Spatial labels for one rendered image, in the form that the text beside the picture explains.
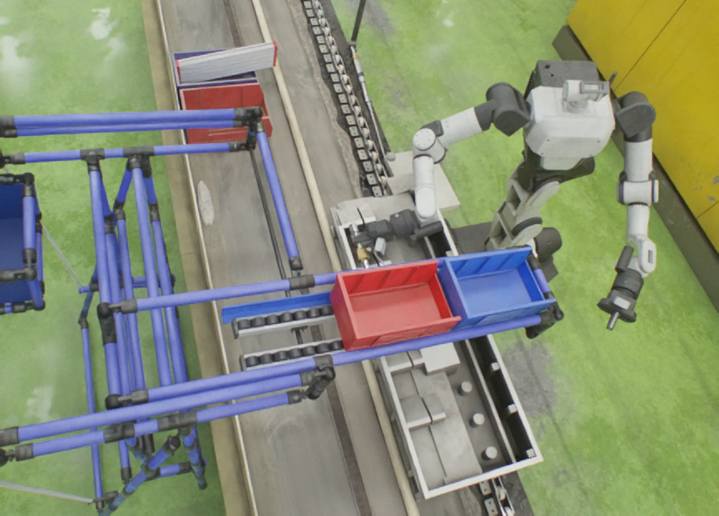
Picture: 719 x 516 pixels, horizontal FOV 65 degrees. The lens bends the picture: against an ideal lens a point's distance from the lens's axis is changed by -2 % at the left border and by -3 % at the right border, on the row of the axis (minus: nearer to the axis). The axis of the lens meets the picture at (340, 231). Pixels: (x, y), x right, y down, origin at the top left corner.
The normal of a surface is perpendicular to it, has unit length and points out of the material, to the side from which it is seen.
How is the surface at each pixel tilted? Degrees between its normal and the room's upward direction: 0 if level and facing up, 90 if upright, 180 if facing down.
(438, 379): 10
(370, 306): 6
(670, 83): 90
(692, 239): 90
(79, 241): 0
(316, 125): 0
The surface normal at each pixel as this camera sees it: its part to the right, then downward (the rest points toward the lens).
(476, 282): 0.26, -0.52
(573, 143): -0.05, 0.89
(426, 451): 0.00, -0.47
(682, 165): -0.95, 0.15
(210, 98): 0.27, 0.83
